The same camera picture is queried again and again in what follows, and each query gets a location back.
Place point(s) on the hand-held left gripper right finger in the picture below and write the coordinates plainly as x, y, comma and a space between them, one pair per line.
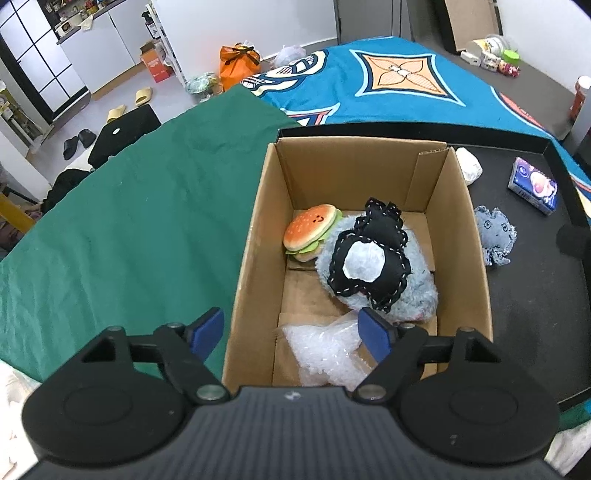
376, 334

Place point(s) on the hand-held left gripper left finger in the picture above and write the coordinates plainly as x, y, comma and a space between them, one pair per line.
207, 330

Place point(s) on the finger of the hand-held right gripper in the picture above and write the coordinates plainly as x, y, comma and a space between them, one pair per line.
575, 239

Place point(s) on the blue fluffy plush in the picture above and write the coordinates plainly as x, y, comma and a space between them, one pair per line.
415, 295

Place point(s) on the clear bubble wrap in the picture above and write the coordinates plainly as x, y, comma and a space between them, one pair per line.
323, 350

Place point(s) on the black tray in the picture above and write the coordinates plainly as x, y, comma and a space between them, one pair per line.
531, 300

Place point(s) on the black stitched plush toy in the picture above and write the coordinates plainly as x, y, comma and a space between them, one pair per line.
383, 230

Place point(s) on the burger plush toy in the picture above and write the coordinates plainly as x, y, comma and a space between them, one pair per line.
310, 226

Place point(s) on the brown cardboard box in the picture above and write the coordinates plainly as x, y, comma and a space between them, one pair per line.
360, 170

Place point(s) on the blue tissue packet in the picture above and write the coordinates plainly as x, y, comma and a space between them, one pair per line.
533, 184

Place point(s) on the small blue denim plush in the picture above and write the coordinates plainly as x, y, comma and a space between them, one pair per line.
496, 230

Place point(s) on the green cloth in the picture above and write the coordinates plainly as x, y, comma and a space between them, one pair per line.
138, 221

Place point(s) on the red white container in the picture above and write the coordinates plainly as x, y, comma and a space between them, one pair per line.
581, 99

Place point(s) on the small red toy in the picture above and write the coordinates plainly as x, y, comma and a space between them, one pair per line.
504, 68
515, 71

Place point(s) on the green toy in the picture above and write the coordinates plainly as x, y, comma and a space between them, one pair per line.
511, 57

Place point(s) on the white charger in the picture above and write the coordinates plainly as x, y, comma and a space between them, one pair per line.
470, 58
488, 62

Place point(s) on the black cloth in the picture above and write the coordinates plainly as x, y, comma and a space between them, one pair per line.
64, 184

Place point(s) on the clear plastic cup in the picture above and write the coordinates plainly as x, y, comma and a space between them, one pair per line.
507, 42

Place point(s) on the black slipper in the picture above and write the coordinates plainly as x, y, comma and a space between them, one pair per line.
71, 146
87, 137

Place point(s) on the yellow slipper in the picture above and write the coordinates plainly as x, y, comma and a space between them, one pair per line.
143, 96
115, 113

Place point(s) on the black framed brown board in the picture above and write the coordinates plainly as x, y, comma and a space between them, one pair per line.
471, 23

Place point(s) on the clear plastic bag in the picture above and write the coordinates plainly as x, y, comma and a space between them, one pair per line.
203, 85

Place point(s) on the blue patterned blanket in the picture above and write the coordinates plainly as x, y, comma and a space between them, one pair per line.
337, 87

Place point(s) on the orange bag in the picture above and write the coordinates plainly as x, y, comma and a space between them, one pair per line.
239, 64

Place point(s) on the orange box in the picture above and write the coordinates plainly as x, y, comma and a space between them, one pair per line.
157, 62

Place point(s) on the white plastic bag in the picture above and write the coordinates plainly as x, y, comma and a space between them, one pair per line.
288, 55

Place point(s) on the white rack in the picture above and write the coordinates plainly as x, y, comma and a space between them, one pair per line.
164, 41

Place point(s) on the white kitchen cabinet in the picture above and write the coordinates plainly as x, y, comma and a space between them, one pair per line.
106, 50

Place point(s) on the grey leaning panel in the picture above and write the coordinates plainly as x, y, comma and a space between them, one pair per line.
369, 18

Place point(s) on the black framed glass door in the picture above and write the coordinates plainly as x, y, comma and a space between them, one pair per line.
37, 60

